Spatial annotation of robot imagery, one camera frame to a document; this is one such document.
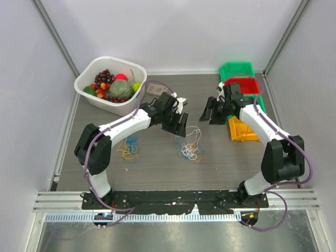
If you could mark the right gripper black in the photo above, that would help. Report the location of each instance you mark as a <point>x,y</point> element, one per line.
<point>213,103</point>

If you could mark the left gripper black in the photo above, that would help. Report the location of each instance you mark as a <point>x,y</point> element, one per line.
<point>178,129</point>

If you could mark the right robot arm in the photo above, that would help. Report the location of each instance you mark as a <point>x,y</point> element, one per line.
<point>283,159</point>

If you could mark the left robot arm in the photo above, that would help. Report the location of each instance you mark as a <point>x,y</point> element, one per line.
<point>96,143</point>

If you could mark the yellow storage bin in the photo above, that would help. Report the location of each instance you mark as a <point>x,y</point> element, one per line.
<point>240,131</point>

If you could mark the red playing card box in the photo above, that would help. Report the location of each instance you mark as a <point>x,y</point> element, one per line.
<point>156,89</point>

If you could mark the red storage bin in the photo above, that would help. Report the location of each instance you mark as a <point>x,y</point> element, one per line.
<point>248,85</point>

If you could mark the near green storage bin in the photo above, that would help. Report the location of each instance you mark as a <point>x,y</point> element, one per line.
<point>259,101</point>

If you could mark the green storage bin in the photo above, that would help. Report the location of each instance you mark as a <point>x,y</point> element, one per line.
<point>236,68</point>
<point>259,101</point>

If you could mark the far green storage bin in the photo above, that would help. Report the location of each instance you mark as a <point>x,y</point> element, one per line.
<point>236,68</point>

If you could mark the lime green fruit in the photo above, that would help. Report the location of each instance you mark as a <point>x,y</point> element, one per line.
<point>136,86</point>

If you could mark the green round melon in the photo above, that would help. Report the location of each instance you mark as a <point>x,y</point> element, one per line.
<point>121,89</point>

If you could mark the red pink fruit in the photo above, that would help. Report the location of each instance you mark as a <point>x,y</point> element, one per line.
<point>120,77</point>

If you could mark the red strawberries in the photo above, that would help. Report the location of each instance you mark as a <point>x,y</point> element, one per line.
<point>100,89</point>

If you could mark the dark red grape bunch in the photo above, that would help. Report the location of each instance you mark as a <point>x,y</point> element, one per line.
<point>104,77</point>

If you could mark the green avocado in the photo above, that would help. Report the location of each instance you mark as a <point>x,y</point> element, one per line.
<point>90,90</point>

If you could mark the white plastic basket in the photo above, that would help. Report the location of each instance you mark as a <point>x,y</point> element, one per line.
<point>119,106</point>

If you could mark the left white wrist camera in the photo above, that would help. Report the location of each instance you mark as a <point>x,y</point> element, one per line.
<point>179,103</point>

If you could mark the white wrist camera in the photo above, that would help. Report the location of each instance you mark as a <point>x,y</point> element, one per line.
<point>179,103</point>
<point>220,91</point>

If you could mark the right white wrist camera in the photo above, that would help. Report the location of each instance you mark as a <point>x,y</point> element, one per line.
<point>220,91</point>

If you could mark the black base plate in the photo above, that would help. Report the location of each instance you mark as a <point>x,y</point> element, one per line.
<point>208,202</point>

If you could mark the white slotted cable duct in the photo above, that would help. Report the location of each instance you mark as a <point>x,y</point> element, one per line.
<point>135,218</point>

